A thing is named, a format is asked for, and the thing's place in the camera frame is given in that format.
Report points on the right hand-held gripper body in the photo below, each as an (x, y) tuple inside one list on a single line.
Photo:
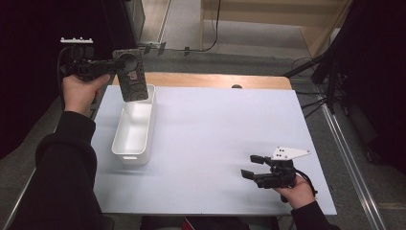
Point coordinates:
[(281, 175)]

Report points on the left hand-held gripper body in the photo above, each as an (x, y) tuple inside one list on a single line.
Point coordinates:
[(82, 65)]

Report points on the dark metal perforated plate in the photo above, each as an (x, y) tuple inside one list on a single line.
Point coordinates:
[(134, 83)]

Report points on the white plastic bin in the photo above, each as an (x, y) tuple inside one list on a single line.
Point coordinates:
[(134, 134)]

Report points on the person's right hand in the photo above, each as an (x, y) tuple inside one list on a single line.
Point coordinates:
[(298, 195)]

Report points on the person's left hand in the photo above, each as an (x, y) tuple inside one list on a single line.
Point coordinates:
[(79, 94)]

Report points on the black cabinet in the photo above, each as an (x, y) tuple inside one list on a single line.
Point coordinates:
[(119, 25)]

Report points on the white board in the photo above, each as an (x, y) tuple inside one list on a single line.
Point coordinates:
[(207, 143)]

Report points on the black curtain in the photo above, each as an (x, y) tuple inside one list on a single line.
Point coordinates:
[(379, 80), (28, 64)]

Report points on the wooden table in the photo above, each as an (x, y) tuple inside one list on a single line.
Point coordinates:
[(198, 80)]

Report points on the black metal stand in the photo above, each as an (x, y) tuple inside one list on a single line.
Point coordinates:
[(325, 68)]

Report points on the light wooden shelf unit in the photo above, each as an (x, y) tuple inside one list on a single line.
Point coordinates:
[(265, 12)]

